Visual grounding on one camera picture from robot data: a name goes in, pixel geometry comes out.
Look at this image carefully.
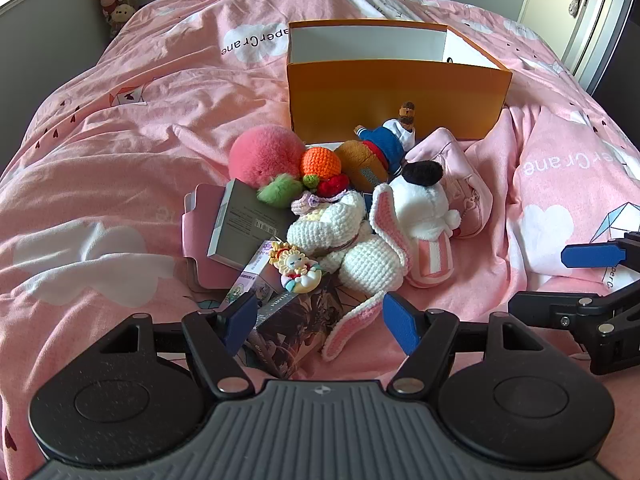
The sun figure keychain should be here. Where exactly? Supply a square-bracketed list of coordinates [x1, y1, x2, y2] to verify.
[268, 241, 323, 292]

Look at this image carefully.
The brown plush bear blue outfit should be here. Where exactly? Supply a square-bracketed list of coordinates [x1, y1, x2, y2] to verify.
[334, 101, 418, 192]

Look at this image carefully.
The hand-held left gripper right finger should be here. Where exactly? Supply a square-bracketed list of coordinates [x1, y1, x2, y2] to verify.
[382, 291, 548, 401]

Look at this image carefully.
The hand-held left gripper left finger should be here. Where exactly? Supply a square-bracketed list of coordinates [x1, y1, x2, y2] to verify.
[92, 290, 258, 403]

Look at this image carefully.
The red crocheted fruit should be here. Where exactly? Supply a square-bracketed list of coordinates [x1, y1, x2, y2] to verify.
[317, 175, 348, 197]

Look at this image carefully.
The purple small box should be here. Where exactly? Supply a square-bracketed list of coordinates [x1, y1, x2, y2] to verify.
[220, 240, 281, 311]

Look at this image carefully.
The white plush dog black ear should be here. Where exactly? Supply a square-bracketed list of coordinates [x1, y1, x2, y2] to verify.
[387, 160, 462, 288]

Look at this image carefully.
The dark cabinet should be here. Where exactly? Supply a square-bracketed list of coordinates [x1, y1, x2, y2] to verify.
[595, 35, 640, 181]

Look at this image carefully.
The pink box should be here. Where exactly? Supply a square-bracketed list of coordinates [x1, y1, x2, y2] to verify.
[181, 184, 236, 293]

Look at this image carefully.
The pink plush peach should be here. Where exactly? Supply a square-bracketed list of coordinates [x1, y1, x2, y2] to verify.
[229, 126, 307, 207]

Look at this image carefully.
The grey small box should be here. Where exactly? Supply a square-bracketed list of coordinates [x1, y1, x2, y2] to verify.
[207, 179, 296, 270]

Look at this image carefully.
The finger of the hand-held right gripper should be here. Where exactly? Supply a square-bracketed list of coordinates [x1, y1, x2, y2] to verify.
[561, 231, 640, 268]
[507, 287, 640, 376]

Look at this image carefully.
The white crocheted bunny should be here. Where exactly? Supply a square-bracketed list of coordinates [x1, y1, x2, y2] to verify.
[286, 183, 408, 363]

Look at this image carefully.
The orange cardboard box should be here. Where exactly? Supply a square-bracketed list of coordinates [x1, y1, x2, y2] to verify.
[286, 20, 513, 142]

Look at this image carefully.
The dark printed box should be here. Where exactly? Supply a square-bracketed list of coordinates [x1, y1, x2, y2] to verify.
[235, 275, 361, 378]

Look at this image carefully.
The pink quilted pouch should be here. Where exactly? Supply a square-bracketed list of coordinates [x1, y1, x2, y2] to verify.
[405, 127, 493, 239]

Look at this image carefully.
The pink cloud-print blanket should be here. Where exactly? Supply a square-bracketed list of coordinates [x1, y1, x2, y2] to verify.
[0, 0, 640, 480]

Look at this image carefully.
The orange crocheted fruit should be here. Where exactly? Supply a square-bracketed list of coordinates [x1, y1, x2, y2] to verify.
[301, 146, 343, 188]

